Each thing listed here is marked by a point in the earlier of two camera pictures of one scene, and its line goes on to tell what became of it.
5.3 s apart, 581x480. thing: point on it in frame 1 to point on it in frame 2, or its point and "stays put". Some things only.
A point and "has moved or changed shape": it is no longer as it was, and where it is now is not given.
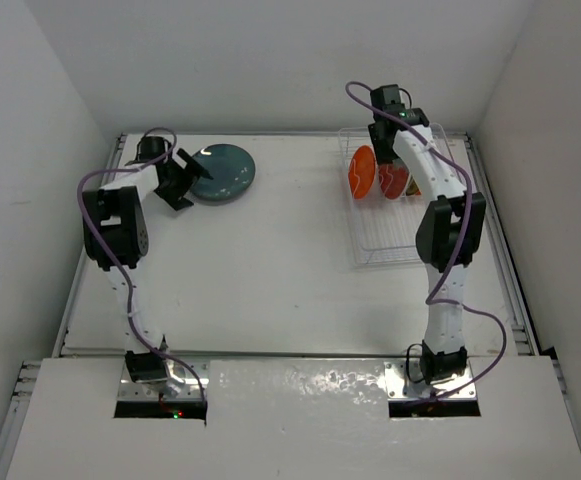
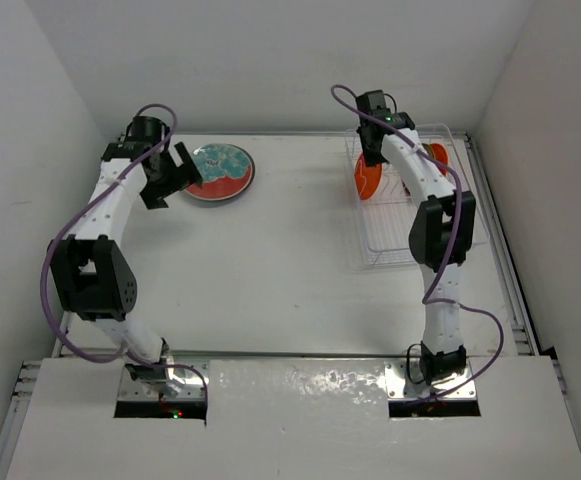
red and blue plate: (393, 178) to (226, 171)
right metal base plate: (400, 387) stays put
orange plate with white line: (361, 171) has moved or changed shape
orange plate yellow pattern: (413, 188) has moved or changed shape
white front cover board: (294, 419) stays put
